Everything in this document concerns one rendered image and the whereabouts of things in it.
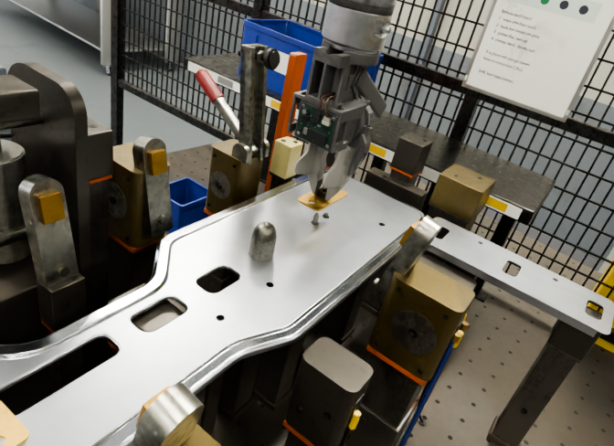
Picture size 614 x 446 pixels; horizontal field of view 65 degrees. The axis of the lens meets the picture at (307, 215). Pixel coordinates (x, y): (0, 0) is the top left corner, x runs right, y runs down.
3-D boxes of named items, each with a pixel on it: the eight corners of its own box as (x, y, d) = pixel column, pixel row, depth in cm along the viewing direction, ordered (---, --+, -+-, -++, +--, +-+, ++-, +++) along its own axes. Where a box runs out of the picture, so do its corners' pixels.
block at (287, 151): (257, 313, 97) (291, 146, 78) (244, 304, 98) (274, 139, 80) (268, 305, 99) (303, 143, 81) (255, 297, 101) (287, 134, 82)
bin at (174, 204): (178, 239, 112) (181, 207, 108) (150, 220, 116) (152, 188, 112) (212, 224, 120) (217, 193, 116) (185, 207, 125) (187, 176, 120)
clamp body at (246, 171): (215, 332, 91) (240, 163, 73) (178, 305, 95) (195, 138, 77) (238, 315, 96) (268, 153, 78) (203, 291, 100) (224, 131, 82)
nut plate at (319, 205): (317, 212, 66) (319, 205, 66) (295, 200, 68) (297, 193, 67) (348, 195, 73) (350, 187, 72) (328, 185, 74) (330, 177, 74)
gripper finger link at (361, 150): (327, 168, 66) (338, 107, 62) (334, 164, 68) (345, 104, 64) (356, 180, 64) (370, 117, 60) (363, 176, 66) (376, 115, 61)
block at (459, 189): (414, 345, 98) (483, 192, 80) (380, 324, 102) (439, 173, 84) (429, 326, 104) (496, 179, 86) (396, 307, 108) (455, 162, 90)
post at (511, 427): (514, 456, 81) (603, 331, 66) (486, 437, 83) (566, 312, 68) (522, 437, 84) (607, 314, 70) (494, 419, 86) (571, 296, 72)
